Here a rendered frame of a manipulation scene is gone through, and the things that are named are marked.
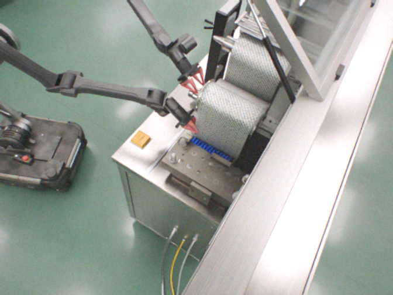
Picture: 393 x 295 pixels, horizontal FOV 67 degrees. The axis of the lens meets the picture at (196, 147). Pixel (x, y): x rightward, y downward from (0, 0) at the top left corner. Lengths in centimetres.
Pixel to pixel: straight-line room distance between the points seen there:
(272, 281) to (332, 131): 52
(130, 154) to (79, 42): 225
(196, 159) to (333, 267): 154
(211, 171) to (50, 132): 151
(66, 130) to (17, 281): 107
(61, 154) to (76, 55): 136
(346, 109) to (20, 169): 204
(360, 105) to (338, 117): 12
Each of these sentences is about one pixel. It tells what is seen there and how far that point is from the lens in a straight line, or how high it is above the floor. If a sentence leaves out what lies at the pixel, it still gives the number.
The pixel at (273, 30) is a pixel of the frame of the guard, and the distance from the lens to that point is 72.
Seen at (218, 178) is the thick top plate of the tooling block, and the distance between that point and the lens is 129.
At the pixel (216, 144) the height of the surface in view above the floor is 106.
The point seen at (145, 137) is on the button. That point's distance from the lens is 151.
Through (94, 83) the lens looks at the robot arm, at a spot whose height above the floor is 122.
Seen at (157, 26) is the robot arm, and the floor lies 140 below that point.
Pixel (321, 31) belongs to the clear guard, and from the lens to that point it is 89.
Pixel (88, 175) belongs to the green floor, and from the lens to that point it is 250.
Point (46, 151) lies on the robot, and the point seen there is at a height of 26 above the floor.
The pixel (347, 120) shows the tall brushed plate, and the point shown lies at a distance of 111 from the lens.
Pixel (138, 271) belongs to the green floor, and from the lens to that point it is 220.
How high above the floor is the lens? 217
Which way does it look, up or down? 57 degrees down
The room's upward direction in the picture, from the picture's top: 11 degrees clockwise
